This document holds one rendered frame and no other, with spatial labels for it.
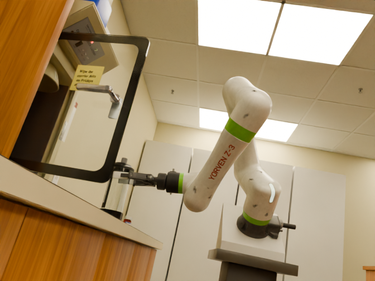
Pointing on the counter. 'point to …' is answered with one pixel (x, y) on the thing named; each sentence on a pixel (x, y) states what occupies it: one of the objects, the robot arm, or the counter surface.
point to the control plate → (81, 27)
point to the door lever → (99, 90)
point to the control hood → (86, 11)
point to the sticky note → (87, 75)
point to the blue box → (103, 9)
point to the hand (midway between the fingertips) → (121, 178)
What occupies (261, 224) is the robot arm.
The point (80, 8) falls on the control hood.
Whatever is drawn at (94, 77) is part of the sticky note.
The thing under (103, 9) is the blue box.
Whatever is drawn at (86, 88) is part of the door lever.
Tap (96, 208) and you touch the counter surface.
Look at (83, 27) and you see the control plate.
